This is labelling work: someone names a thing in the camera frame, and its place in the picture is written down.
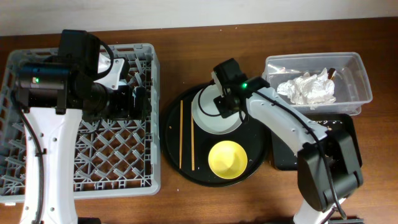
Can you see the clear plastic bin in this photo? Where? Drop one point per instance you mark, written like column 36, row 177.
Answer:
column 352, row 87

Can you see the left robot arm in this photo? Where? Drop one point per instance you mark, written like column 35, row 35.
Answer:
column 52, row 98

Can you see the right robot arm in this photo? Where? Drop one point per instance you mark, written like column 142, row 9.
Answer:
column 328, row 162

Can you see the wooden chopstick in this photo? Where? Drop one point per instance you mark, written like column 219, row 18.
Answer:
column 181, row 135
column 192, row 134

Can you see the black rectangular waste tray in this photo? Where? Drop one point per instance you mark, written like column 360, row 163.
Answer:
column 282, row 157

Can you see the white plate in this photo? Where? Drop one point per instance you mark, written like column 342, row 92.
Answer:
column 212, row 125

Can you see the wooden chopstick right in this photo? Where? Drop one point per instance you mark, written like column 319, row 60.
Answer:
column 192, row 134

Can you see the grey dishwasher rack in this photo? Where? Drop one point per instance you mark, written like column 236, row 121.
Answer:
column 112, row 159

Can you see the yellow bowl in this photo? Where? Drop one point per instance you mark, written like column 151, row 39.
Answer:
column 227, row 160

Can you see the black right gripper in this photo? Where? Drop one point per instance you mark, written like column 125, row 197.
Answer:
column 225, row 102

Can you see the crumpled white paper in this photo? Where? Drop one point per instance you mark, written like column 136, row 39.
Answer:
column 309, row 89

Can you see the wooden chopstick left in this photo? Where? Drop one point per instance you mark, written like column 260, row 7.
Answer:
column 181, row 135

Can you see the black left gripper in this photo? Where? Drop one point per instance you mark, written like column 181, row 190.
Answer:
column 137, row 101

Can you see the round black tray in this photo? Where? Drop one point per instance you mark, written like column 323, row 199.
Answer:
column 253, row 136

